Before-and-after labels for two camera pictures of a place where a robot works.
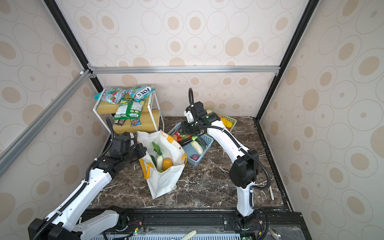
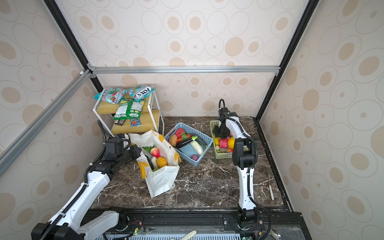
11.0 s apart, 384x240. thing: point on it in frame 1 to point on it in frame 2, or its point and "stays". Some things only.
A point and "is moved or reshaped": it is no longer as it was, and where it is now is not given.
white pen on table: (271, 193) stays
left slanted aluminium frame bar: (12, 150) stays
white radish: (159, 162) is moved or reshaped
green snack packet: (128, 108) stays
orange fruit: (167, 163) is moved or reshaped
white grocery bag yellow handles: (161, 183) is moved or reshaped
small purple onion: (195, 157) stays
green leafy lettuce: (157, 149) is moved or reshaped
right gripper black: (184, 128) to (218, 134)
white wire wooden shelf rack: (150, 120) stays
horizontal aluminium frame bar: (231, 69) stays
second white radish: (197, 147) stays
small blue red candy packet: (135, 122) stays
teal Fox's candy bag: (138, 92) stays
